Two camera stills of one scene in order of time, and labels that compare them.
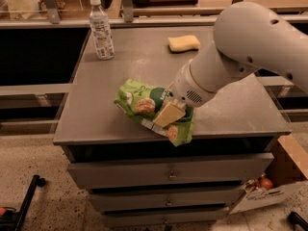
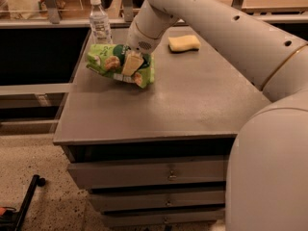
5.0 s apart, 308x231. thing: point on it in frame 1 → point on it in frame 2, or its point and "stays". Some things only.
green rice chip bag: x=142 y=103 → x=108 y=60
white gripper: x=187 y=85 → x=141 y=40
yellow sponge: x=181 y=44 stays
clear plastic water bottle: x=100 y=30 stays
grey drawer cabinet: x=140 y=178 stays
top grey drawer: x=200 y=169 stays
